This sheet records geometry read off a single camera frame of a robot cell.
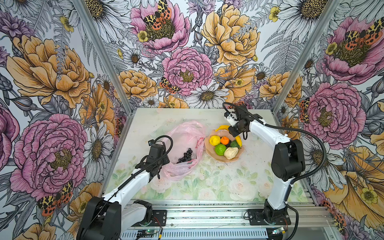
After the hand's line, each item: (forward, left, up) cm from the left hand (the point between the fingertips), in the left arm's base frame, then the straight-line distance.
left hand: (163, 159), depth 88 cm
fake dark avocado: (+9, -43, +2) cm, 44 cm away
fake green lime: (+6, -34, +1) cm, 34 cm away
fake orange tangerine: (+11, -37, +3) cm, 39 cm away
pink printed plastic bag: (+18, -14, -6) cm, 24 cm away
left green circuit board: (-34, +5, -6) cm, 35 cm away
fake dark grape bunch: (+3, -14, -2) cm, 15 cm away
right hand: (+15, -43, +5) cm, 46 cm away
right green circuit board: (-34, -58, -5) cm, 68 cm away
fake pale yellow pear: (+3, -40, +2) cm, 40 cm away
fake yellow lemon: (+13, -31, +1) cm, 34 cm away
